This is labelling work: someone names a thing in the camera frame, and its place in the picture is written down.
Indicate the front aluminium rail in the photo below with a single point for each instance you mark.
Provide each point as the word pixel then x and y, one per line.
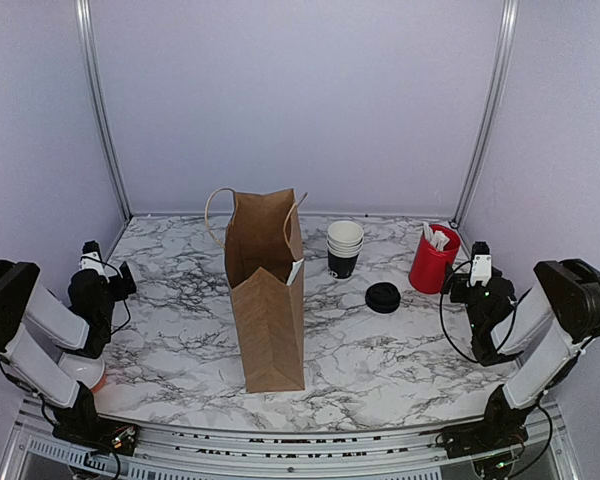
pixel 172 452

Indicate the red cylindrical container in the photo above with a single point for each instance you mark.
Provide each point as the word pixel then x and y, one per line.
pixel 428 269

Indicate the stack of paper cups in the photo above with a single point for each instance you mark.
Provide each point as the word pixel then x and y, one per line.
pixel 344 243

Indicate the left aluminium frame post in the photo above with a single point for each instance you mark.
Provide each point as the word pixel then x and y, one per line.
pixel 88 44

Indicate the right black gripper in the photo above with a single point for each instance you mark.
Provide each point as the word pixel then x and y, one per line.
pixel 458 280

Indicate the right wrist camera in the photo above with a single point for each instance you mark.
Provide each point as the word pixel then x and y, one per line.
pixel 481 264

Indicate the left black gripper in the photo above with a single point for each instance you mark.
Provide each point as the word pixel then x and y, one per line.
pixel 121 290

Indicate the white sugar packet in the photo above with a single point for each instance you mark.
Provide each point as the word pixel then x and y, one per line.
pixel 296 266

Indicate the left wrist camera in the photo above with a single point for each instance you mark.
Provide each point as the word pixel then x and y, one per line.
pixel 91 257

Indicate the aluminium frame post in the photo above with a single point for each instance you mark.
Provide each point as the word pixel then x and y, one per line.
pixel 88 44
pixel 494 95

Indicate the white packets in container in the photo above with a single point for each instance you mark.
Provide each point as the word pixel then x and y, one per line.
pixel 437 239

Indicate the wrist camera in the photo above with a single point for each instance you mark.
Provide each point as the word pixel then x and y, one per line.
pixel 481 264
pixel 91 257

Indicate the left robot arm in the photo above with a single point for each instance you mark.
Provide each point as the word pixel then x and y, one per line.
pixel 54 350

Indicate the brown paper bag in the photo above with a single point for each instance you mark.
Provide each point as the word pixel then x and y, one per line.
pixel 262 239

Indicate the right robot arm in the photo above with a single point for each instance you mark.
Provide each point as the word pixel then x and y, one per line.
pixel 549 327

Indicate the right aluminium frame post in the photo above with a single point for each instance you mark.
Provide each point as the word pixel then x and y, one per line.
pixel 494 95

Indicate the orange white bowl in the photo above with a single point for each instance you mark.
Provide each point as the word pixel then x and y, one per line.
pixel 91 372

